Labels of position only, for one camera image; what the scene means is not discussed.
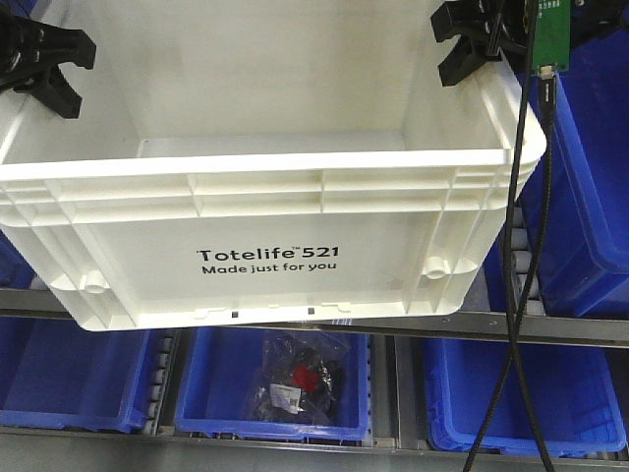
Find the plastic bag of parts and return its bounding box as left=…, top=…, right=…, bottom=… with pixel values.
left=247, top=330, right=351, bottom=427

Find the lower left roller track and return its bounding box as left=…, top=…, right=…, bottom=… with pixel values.
left=143, top=328, right=181, bottom=437

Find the blue plastic bin right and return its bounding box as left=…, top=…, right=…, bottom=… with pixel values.
left=484, top=29, right=629, bottom=319

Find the blue bin lower right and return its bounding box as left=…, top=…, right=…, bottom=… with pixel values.
left=422, top=338, right=626, bottom=457

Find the white plastic tote box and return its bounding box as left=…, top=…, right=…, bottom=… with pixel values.
left=1, top=1, right=521, bottom=331

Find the blue plastic bin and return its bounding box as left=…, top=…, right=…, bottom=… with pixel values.
left=484, top=29, right=629, bottom=319
left=1, top=234, right=35, bottom=289

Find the lower metal shelf rail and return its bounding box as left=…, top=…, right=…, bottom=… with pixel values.
left=0, top=425, right=629, bottom=472

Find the blue bin lower middle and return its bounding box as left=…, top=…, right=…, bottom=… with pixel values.
left=175, top=327, right=370, bottom=442

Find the blue plastic bin left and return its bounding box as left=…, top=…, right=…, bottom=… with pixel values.
left=1, top=234, right=35, bottom=289

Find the right white roller track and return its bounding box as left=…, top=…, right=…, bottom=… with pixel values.
left=510, top=206, right=545, bottom=317

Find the blue bin lower left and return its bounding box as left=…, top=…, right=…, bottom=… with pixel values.
left=1, top=318, right=163, bottom=433

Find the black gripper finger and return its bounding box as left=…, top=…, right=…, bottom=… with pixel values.
left=1, top=12, right=96, bottom=119
left=430, top=1, right=530, bottom=87

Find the black cable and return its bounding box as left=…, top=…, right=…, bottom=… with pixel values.
left=503, top=63, right=559, bottom=472
left=461, top=0, right=556, bottom=472

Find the green circuit board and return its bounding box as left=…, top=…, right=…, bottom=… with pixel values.
left=532, top=0, right=571, bottom=73

